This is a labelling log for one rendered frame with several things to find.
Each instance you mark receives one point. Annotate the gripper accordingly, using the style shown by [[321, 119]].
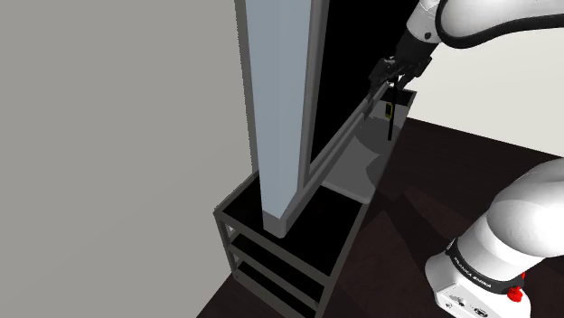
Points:
[[412, 53]]

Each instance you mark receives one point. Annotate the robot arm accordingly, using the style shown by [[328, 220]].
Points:
[[511, 220]]

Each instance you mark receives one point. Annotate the small black and yellow item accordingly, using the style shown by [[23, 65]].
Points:
[[388, 111]]

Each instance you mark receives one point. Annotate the grey metal shelf unit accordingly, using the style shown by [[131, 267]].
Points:
[[352, 174]]

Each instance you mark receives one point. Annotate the tall grey framed flat panel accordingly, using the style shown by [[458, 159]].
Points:
[[282, 110]]

